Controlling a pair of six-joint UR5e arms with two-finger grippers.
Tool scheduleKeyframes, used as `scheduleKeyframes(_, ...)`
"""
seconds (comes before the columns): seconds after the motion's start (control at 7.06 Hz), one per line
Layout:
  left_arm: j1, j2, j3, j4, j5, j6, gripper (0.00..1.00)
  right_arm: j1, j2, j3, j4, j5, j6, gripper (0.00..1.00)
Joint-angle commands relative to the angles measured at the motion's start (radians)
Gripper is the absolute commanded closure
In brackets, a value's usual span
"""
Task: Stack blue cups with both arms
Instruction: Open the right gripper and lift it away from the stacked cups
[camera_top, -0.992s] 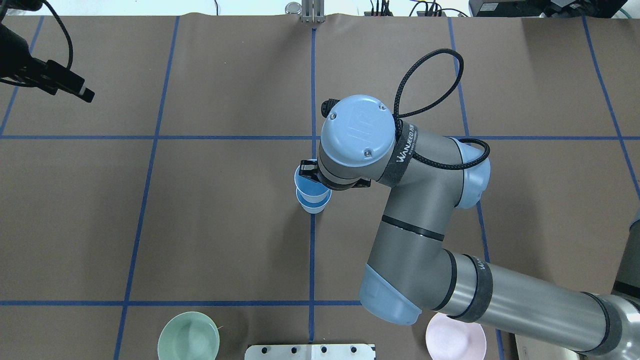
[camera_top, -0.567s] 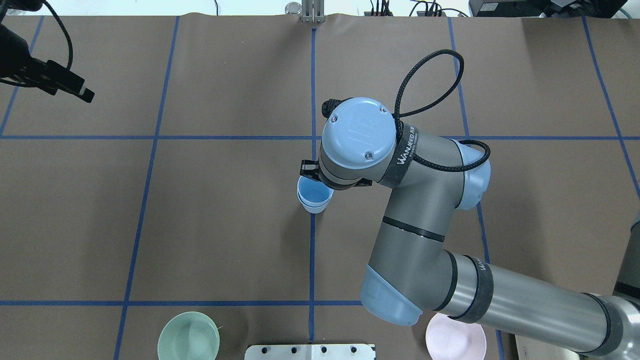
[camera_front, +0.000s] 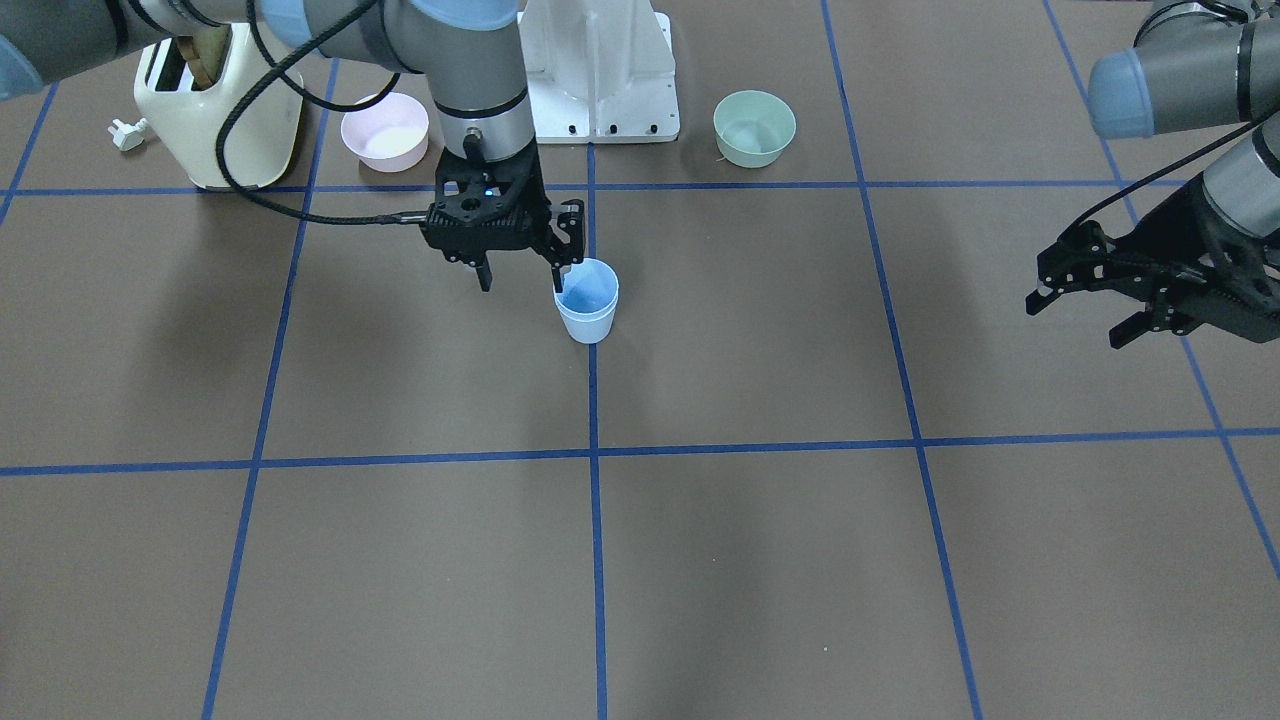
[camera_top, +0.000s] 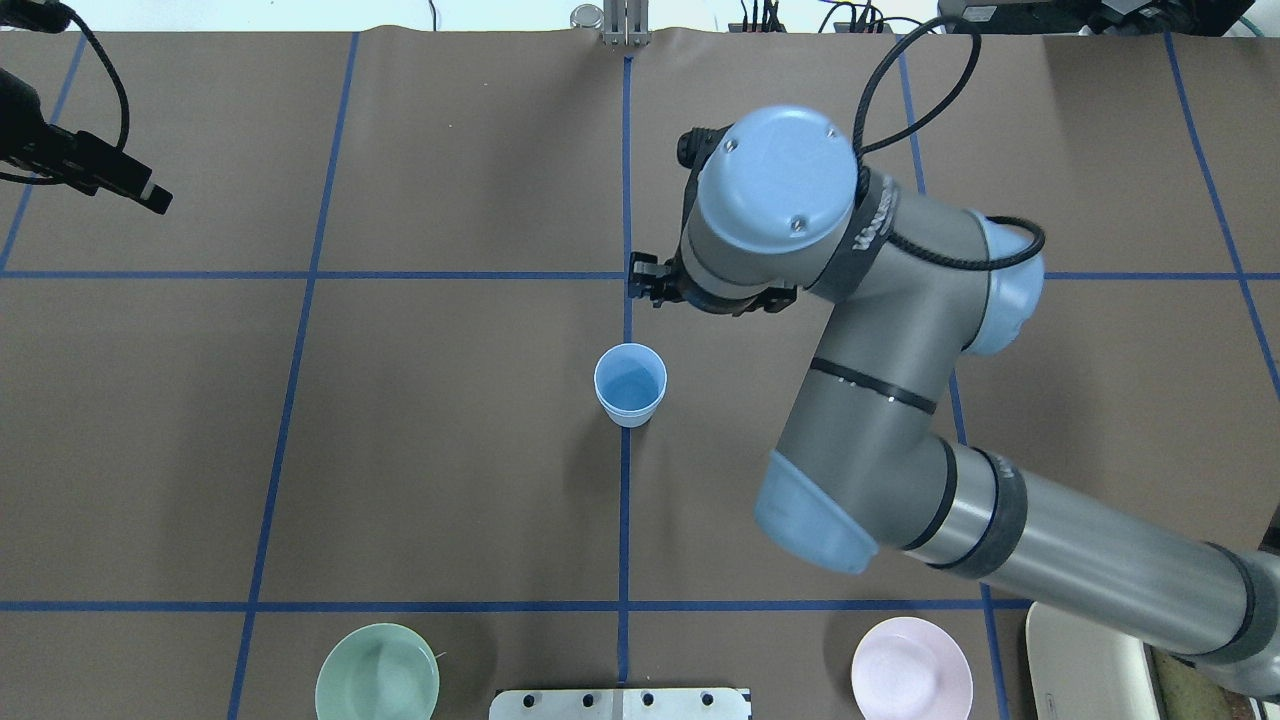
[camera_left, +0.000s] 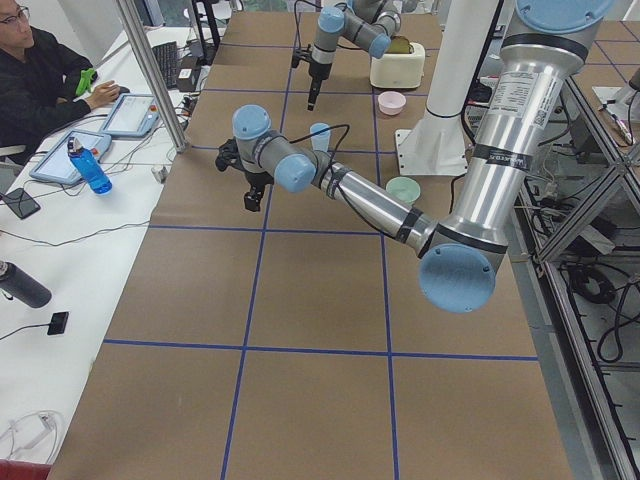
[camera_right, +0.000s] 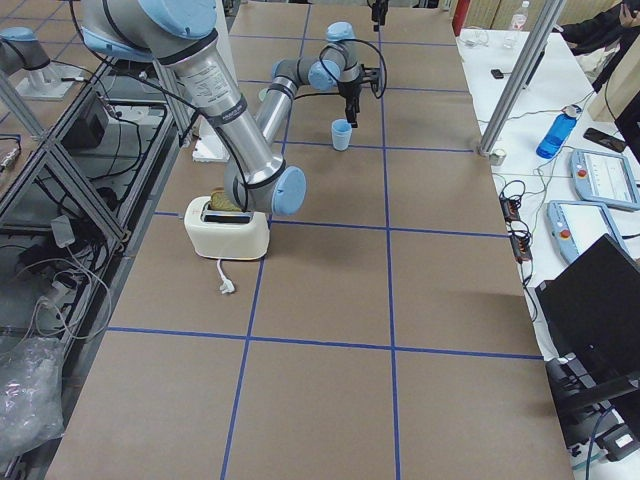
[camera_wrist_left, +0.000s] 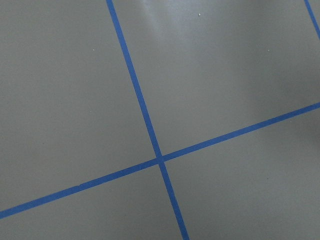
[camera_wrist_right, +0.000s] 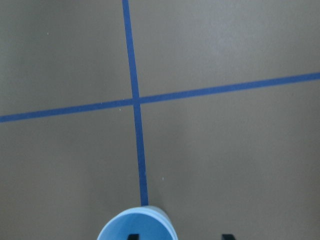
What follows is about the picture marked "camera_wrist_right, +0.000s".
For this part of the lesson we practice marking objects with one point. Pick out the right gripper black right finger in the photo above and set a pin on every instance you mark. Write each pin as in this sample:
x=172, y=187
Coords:
x=227, y=237

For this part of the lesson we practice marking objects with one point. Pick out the light blue cup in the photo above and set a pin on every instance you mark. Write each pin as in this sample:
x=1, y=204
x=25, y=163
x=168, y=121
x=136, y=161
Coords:
x=136, y=220
x=164, y=219

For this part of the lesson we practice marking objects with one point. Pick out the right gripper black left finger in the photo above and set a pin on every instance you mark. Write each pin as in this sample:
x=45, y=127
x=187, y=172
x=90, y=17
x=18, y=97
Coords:
x=133, y=236

